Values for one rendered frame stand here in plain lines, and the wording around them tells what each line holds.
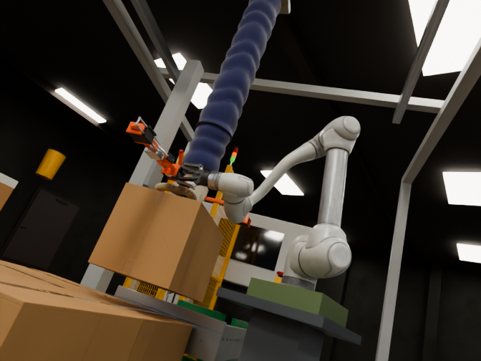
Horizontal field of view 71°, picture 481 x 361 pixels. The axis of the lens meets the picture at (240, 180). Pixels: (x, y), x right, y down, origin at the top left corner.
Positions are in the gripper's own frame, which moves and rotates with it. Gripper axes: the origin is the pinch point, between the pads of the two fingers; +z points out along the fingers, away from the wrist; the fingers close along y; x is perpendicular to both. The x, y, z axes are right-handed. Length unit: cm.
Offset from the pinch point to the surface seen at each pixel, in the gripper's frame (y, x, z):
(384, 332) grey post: 18, 334, -164
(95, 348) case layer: 75, -37, -20
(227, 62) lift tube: -86, 15, 3
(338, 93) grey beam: -204, 177, -56
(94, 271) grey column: 56, 120, 102
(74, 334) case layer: 72, -50, -20
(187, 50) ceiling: -278, 211, 179
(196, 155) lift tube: -18.1, 15.3, -0.8
